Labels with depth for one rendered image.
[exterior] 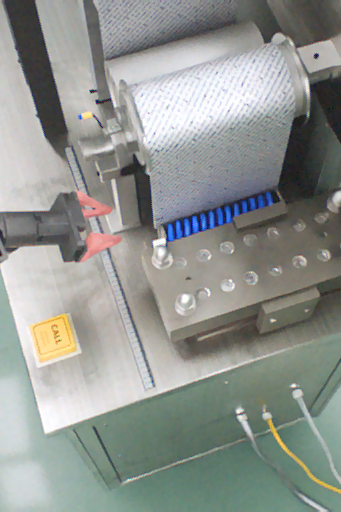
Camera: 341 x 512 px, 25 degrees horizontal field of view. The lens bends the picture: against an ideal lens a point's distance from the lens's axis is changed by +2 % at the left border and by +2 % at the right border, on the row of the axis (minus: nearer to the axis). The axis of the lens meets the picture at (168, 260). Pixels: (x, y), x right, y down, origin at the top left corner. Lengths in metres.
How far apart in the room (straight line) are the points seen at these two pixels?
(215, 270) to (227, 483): 1.05
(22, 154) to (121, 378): 0.52
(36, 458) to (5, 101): 1.07
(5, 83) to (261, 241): 0.69
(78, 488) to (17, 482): 0.18
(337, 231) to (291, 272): 0.11
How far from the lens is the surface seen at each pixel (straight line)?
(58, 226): 1.22
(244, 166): 1.28
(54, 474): 2.29
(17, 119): 1.66
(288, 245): 1.34
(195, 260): 1.32
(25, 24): 1.37
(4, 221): 1.20
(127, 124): 1.15
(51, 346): 1.39
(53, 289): 1.46
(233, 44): 1.31
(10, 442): 2.33
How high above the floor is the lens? 2.23
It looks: 65 degrees down
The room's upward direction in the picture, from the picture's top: 3 degrees counter-clockwise
